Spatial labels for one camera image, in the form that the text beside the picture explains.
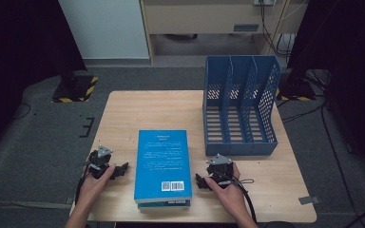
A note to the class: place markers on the grey cabinet label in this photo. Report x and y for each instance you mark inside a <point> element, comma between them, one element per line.
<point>246,28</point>

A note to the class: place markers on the teal illustrated book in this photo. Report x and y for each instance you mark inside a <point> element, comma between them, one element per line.
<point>158,206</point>

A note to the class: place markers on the white power strip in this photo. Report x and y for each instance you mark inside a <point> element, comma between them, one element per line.
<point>263,2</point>

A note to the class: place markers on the grey tape piece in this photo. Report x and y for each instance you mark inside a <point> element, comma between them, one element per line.
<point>309,200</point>

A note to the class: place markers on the white panel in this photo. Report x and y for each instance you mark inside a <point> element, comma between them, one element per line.
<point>107,28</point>

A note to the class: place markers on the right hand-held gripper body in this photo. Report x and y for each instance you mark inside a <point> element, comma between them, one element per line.
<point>220,171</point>

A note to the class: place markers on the person's right hand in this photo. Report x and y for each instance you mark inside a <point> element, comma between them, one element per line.
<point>231,199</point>

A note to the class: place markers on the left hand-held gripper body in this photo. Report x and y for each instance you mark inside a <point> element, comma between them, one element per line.
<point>96,164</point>

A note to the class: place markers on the blue plastic file rack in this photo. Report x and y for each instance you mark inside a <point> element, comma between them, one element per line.
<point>240,148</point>

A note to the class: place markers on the person's left hand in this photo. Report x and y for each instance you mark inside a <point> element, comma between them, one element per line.
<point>92,190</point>

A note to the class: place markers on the bright blue book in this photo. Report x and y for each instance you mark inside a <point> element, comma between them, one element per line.
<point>161,158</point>

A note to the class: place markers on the black curtain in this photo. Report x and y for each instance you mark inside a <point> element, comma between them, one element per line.
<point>19,38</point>
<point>355,47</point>

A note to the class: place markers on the beige wooden cabinet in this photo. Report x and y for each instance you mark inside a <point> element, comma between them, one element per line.
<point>187,19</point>

